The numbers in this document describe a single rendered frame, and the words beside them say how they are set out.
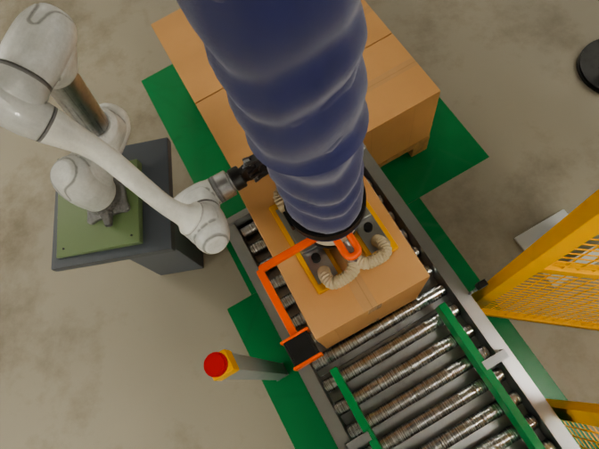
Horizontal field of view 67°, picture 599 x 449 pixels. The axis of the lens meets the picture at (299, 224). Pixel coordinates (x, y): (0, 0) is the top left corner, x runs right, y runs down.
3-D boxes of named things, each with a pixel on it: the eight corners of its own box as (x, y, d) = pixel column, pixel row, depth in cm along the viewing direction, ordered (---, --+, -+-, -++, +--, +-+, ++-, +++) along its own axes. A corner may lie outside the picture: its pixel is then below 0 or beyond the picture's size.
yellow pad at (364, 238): (398, 248, 142) (399, 244, 138) (371, 265, 142) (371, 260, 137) (342, 167, 154) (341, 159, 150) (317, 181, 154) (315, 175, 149)
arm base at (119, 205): (91, 234, 179) (82, 231, 174) (83, 185, 186) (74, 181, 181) (133, 219, 178) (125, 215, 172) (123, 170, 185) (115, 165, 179)
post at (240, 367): (289, 374, 226) (233, 369, 132) (276, 381, 225) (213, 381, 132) (283, 362, 228) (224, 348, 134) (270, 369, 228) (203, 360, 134)
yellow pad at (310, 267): (347, 279, 141) (346, 275, 137) (319, 295, 141) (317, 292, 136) (294, 194, 153) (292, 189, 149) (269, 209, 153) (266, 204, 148)
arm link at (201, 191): (219, 193, 152) (229, 216, 142) (179, 216, 151) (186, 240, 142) (203, 170, 144) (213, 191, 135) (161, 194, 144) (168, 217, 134)
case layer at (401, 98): (430, 135, 242) (440, 90, 204) (267, 228, 237) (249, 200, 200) (318, -5, 284) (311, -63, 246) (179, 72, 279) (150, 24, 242)
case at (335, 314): (416, 298, 175) (430, 276, 138) (326, 348, 174) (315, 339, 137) (340, 178, 197) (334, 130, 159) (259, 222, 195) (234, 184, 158)
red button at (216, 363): (233, 369, 132) (230, 369, 128) (213, 381, 132) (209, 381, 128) (224, 347, 134) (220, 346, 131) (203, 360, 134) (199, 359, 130)
